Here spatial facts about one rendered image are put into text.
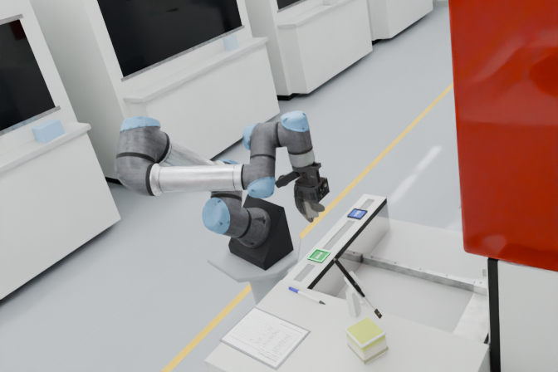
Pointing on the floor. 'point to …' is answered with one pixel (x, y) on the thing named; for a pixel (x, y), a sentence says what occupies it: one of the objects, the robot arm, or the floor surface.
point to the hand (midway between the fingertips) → (309, 217)
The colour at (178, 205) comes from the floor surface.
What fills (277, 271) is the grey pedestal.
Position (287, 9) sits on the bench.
